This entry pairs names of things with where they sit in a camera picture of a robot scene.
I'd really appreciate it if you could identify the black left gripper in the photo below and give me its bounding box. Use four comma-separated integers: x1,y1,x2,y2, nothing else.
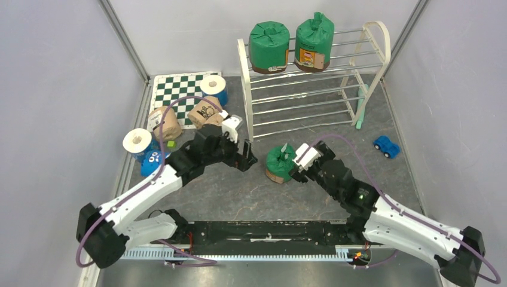
204,129,257,172

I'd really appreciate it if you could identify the green brown roll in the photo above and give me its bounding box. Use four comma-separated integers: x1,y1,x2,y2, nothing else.
265,143,296,184

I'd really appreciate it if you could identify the green paper roll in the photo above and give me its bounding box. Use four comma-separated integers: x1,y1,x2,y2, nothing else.
294,12,335,72

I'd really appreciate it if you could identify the brown paper roll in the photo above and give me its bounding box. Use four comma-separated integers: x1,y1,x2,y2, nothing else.
205,113,224,126

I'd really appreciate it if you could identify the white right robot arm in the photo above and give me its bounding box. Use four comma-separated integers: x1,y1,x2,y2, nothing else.
289,141,485,286

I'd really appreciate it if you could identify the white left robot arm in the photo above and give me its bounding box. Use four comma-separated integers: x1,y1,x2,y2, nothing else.
75,124,258,268

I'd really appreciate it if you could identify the cream metal shelf rack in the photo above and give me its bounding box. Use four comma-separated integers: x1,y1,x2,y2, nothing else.
237,21,392,141

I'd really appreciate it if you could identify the green roll on shelf left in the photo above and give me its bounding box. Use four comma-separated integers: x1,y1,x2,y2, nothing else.
248,21,290,74

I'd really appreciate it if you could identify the mint green stick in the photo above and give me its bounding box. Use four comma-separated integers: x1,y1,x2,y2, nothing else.
355,84,370,131

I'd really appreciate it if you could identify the brown roll with cartoon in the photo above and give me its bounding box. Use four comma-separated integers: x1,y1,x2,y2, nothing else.
188,100,220,129

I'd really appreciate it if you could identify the blue toy car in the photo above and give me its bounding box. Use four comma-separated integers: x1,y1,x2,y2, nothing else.
373,135,401,158

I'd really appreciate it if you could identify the brown roll with label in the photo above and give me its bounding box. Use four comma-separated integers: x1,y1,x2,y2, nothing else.
147,106,182,142

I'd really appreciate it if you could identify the blue white roll rear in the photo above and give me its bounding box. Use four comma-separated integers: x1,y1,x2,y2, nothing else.
200,75,228,106

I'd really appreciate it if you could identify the blue white roll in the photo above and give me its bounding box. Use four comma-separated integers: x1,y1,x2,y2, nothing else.
200,75,228,106
123,128,159,163

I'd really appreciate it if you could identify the green white chessboard mat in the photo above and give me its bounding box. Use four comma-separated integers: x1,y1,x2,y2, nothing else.
149,71,222,129

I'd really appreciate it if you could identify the blue white roll front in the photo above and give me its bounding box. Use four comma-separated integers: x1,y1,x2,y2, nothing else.
123,128,159,163

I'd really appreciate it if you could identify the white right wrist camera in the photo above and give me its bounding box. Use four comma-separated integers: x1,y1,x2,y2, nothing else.
293,143,322,171

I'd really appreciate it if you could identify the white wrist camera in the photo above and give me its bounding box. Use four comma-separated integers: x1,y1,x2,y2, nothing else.
218,110,243,144
293,143,322,171

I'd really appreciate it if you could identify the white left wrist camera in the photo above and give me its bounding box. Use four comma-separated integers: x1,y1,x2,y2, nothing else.
218,110,243,144

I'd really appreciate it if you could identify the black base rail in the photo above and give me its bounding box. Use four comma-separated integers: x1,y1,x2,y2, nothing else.
123,221,372,265

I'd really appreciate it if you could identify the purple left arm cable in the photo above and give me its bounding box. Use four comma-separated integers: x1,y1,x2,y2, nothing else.
75,96,227,268

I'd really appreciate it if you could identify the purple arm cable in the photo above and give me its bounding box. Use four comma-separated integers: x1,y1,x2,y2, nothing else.
309,133,502,285
75,96,227,268

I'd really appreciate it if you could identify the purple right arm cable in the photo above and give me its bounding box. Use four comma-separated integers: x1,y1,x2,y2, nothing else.
309,133,502,285

